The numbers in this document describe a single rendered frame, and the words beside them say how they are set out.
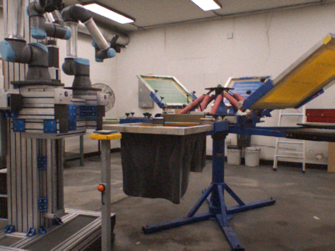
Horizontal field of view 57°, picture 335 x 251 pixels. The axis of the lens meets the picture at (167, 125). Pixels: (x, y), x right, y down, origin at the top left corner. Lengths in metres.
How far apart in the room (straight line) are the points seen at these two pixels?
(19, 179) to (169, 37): 5.52
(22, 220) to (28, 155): 0.47
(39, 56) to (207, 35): 5.22
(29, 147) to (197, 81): 5.02
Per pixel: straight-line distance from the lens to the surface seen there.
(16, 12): 2.03
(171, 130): 1.74
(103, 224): 1.88
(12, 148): 2.40
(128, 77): 7.74
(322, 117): 2.18
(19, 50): 1.99
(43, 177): 2.34
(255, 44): 6.55
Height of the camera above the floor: 1.09
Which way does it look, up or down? 3 degrees down
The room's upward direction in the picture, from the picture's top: straight up
